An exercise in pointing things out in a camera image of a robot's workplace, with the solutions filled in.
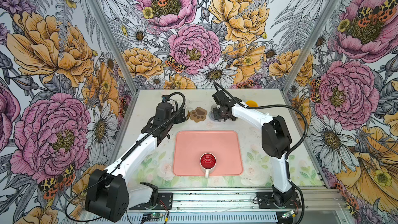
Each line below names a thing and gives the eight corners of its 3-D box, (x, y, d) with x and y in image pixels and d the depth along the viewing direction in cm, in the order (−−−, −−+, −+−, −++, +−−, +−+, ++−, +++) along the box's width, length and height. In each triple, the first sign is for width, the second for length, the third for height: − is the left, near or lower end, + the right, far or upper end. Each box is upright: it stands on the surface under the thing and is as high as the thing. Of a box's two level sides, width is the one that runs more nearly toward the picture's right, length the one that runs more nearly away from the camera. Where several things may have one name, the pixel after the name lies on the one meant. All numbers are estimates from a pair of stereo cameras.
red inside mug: (195, 169, 85) (194, 163, 79) (206, 155, 90) (206, 149, 84) (206, 179, 82) (207, 175, 76) (218, 165, 87) (219, 159, 81)
